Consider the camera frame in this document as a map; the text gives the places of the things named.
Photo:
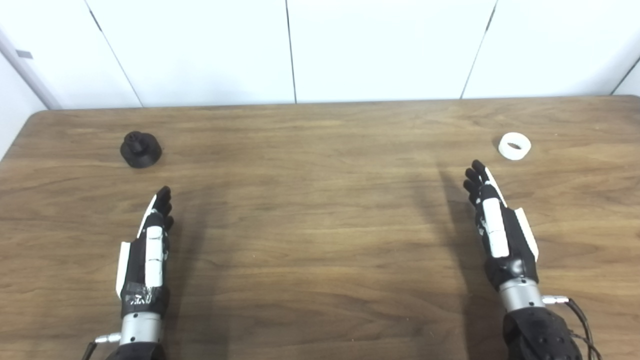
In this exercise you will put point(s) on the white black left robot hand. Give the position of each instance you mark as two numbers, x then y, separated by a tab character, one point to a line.
134	270

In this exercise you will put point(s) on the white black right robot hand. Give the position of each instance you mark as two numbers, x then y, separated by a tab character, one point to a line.
515	250

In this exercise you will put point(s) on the round black part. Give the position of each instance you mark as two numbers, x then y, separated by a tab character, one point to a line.
141	150

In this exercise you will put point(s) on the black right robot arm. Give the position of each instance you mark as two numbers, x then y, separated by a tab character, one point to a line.
535	335

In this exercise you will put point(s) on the grey wall corner trim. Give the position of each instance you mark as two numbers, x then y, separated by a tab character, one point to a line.
31	75

